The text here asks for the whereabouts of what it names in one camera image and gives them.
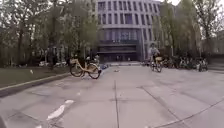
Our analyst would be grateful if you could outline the large grey building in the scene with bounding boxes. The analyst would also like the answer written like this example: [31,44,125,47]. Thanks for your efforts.
[89,0,178,63]

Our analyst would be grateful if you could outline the row of trees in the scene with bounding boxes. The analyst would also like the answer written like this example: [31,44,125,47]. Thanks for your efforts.
[0,0,101,68]

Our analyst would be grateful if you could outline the grass verge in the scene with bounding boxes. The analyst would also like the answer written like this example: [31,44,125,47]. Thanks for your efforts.
[0,65,72,89]

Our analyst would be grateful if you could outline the grey concrete pavement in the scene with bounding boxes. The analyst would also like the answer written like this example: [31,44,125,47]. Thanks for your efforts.
[0,63,224,128]

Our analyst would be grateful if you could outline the yellow ridden bicycle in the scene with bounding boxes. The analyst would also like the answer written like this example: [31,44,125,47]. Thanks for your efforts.
[149,55,164,74]

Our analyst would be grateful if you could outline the group of trees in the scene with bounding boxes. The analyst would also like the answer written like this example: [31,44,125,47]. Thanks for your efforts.
[159,0,224,63]

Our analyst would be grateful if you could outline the grey stone kerb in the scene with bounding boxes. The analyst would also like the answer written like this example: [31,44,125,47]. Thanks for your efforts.
[0,72,72,98]

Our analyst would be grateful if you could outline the person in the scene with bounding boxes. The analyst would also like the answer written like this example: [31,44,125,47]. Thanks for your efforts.
[148,42,161,64]

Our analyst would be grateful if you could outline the row of parked bicycles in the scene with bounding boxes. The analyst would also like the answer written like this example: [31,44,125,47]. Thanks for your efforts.
[141,55,210,73]

